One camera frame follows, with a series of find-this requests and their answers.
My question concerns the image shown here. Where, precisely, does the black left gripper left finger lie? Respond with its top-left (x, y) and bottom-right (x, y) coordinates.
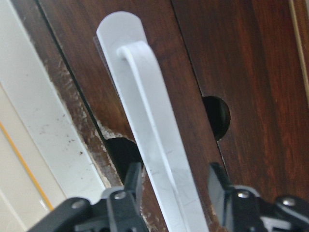
top-left (30, 162), bottom-right (147, 232)

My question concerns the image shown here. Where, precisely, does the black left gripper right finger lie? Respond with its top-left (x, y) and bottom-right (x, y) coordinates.
top-left (208, 162), bottom-right (309, 232)

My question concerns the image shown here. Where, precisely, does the white plastic drawer handle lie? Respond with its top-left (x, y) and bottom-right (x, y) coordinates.
top-left (97, 11), bottom-right (209, 232)

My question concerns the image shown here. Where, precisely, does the dark brown wooden drawer cabinet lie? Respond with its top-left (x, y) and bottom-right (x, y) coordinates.
top-left (12, 0), bottom-right (309, 232)

